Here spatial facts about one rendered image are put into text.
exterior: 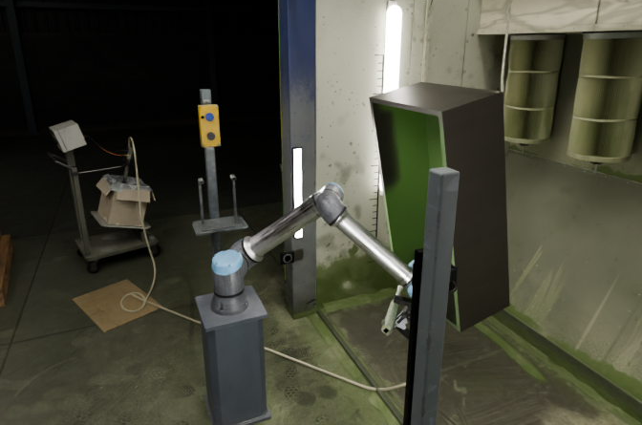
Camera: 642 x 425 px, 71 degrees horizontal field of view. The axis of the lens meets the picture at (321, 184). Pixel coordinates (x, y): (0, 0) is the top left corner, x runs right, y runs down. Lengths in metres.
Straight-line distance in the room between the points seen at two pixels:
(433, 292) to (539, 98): 2.45
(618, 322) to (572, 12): 1.76
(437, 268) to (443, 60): 2.48
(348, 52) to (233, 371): 1.98
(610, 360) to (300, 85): 2.36
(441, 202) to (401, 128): 1.66
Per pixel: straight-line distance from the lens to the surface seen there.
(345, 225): 2.06
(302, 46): 2.88
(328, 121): 2.98
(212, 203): 3.09
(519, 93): 3.39
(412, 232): 2.92
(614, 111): 3.03
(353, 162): 3.13
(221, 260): 2.27
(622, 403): 3.09
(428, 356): 1.21
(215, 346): 2.36
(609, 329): 3.14
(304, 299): 3.37
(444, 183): 1.01
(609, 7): 2.96
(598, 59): 3.02
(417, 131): 2.73
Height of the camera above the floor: 1.90
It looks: 17 degrees down
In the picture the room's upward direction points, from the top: straight up
